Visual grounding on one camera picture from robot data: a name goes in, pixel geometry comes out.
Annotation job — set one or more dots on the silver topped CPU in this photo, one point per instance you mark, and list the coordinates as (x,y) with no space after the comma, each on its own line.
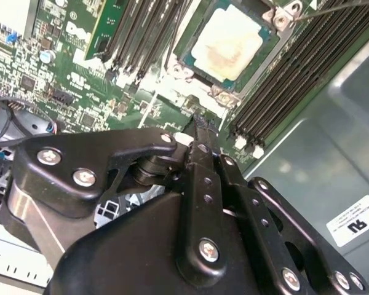
(227,43)

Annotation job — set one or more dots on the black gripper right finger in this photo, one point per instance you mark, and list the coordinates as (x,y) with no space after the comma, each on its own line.
(252,196)

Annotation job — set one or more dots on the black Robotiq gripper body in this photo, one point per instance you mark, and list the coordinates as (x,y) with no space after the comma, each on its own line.
(126,261)

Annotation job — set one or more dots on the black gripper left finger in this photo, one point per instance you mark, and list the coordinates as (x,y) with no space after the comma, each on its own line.
(64,159)

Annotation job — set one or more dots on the thin metal locking lever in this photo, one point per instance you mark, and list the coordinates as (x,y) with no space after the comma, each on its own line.
(332,10)

